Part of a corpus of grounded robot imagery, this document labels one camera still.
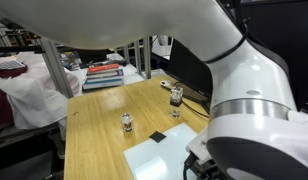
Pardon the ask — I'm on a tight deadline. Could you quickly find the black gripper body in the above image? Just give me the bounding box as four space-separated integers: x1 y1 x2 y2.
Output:
183 153 227 180

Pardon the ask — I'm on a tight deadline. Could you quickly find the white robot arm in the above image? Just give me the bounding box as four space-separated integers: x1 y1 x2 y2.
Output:
0 0 308 180

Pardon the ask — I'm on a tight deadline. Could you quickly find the white whiteboard sheet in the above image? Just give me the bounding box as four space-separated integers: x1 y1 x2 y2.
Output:
124 123 197 180

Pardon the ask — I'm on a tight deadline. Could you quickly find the black tape square top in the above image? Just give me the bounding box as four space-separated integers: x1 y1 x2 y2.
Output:
150 131 165 143

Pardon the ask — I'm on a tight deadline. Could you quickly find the black monitor stand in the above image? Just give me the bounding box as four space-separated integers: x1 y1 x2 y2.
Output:
175 82 209 118

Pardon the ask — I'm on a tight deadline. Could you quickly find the square clear acrylic pepper mill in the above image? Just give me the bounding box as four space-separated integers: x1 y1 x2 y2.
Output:
170 86 183 118

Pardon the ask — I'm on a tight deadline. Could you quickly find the round clear acrylic salt shaker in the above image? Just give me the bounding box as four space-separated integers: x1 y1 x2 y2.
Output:
121 113 133 132

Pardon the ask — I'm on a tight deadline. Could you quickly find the large black monitor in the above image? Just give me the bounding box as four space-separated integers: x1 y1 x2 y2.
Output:
168 39 213 97

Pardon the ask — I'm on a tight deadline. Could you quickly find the stack of books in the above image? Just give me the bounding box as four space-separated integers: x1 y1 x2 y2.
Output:
82 63 124 91

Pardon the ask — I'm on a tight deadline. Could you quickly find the white cloth cover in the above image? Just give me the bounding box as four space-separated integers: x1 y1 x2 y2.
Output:
0 51 82 130

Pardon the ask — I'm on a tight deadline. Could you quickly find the white cable grommet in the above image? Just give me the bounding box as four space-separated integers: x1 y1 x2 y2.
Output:
160 80 173 88

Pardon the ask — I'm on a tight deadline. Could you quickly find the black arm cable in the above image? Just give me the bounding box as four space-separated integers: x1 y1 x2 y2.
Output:
203 0 252 65

